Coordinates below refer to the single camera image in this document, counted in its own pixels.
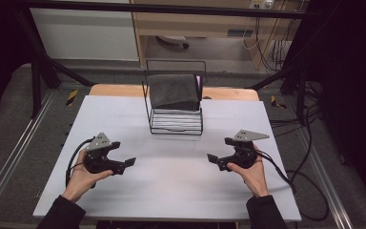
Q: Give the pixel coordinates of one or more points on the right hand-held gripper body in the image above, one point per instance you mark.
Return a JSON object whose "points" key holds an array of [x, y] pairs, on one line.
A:
{"points": [[243, 154]]}

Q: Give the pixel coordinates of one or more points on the light wooden desk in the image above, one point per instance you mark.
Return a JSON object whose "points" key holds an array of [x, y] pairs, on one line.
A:
{"points": [[197, 24]]}

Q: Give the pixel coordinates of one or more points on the white table sheet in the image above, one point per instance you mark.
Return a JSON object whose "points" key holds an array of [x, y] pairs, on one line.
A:
{"points": [[171, 191]]}

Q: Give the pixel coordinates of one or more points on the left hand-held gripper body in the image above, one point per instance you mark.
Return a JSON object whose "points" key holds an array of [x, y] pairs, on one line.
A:
{"points": [[100, 160]]}

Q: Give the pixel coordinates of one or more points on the wooden table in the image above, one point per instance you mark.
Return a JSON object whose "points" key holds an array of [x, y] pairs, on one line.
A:
{"points": [[114, 90]]}

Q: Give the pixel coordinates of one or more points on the black curtain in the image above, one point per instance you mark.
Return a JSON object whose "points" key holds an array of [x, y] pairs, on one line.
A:
{"points": [[352, 95], [0, 47]]}

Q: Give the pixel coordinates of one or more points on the white power strip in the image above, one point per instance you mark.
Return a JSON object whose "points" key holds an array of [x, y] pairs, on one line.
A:
{"points": [[261, 4]]}

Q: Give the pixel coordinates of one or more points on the black metal crossbar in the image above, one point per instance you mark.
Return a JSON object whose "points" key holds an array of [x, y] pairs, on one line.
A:
{"points": [[171, 9]]}

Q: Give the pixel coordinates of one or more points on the yellow black tape strip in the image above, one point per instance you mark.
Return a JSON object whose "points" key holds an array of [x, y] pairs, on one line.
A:
{"points": [[71, 97], [277, 102]]}

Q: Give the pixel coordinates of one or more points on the person's right hand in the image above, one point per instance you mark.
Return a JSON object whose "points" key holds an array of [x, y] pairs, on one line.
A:
{"points": [[254, 178]]}

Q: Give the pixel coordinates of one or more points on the white chair base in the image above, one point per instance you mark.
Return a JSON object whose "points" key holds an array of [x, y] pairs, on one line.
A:
{"points": [[171, 39]]}

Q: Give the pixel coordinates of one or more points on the black metal stand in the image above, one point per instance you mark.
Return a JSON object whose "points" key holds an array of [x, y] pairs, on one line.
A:
{"points": [[300, 86], [36, 82]]}

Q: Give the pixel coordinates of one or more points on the person's left hand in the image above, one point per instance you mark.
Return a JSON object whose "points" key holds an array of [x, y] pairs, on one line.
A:
{"points": [[82, 181]]}

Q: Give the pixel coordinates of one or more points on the white cabinet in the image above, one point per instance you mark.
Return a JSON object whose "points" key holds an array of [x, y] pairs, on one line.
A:
{"points": [[82, 35]]}

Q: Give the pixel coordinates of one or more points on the grey towel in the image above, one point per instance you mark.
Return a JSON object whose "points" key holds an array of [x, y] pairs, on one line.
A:
{"points": [[173, 92]]}

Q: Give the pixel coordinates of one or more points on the aluminium floor rail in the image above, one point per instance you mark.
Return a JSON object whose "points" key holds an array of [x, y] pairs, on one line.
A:
{"points": [[16, 149], [327, 178]]}

